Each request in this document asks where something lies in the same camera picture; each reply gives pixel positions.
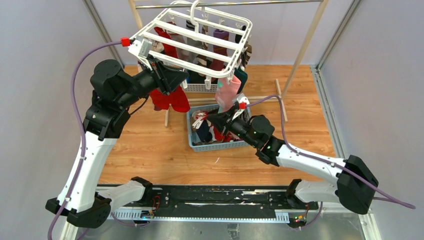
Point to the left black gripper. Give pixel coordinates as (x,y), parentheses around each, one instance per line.
(168,78)

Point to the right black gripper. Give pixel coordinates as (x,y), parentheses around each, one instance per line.
(223,121)

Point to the red santa sock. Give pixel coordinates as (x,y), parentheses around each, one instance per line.
(179,101)

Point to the red snowman sock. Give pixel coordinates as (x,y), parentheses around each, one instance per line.
(160,101)

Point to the white clip sock hanger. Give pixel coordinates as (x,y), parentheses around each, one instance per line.
(173,19)

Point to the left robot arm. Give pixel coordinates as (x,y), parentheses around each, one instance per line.
(114,91)

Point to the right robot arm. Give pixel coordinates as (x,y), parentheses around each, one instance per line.
(346,181)

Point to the pile of socks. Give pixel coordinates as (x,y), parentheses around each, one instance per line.
(207,133)

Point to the white plastic basket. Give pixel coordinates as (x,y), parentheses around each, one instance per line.
(200,88)

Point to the grey sock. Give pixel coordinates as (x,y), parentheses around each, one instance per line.
(190,56)

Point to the pink patterned sock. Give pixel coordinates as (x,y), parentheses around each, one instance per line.
(226,92)

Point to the blue plastic basket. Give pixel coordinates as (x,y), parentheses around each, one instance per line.
(212,145)

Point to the brown striped sock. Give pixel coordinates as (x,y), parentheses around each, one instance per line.
(200,59)

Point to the dark green sock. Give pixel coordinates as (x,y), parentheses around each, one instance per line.
(242,76)

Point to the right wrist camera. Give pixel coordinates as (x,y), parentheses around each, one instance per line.
(241,102)

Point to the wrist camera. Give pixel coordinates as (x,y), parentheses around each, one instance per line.
(140,48)
(241,102)

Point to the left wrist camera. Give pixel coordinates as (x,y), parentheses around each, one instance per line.
(140,48)

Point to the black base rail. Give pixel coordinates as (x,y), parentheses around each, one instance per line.
(222,202)

